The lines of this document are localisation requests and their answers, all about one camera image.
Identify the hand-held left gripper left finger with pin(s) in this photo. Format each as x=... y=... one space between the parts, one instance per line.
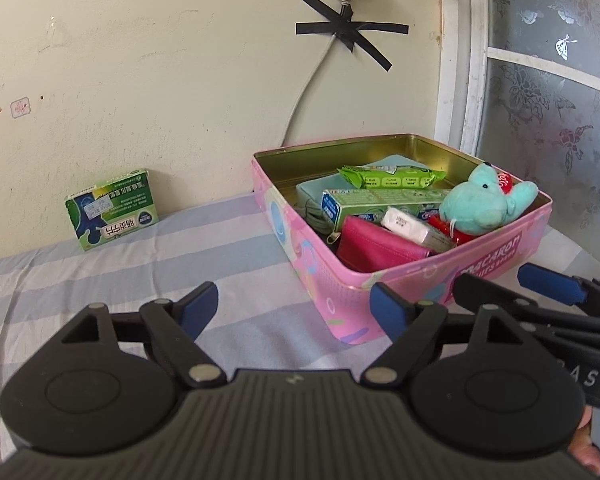
x=200 y=310

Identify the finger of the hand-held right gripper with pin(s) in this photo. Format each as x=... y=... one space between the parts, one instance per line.
x=545 y=280
x=485 y=292

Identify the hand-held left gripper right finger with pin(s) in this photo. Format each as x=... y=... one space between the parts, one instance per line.
x=387 y=312

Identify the pink biscuit tin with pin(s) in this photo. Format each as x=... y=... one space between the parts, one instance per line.
x=320 y=280

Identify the teal plush bear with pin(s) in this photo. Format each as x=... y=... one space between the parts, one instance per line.
x=475 y=205

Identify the white tissue packet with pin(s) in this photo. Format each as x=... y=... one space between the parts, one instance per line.
x=405 y=222

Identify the green toothpaste box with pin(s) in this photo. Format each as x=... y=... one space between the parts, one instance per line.
x=360 y=205

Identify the green wet wipes packet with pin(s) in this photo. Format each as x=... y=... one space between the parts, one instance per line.
x=395 y=177

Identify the teal zipper pouch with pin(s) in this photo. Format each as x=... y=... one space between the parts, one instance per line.
x=312 y=192

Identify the person's right hand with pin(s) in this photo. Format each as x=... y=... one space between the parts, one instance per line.
x=587 y=447

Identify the pink wallet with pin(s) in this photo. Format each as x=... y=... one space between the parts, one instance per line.
x=375 y=247

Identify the striped bed sheet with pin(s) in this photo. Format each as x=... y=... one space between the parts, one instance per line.
x=130 y=280

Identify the green medicine box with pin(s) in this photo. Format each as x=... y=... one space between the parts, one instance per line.
x=115 y=210

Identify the frosted patterned window glass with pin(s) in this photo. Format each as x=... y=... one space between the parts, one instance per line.
x=545 y=120

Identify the black tape cross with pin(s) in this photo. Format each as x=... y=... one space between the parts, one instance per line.
x=350 y=30

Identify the white window frame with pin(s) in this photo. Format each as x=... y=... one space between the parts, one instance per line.
x=455 y=85

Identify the small wall sticker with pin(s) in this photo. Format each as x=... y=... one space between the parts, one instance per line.
x=20 y=108

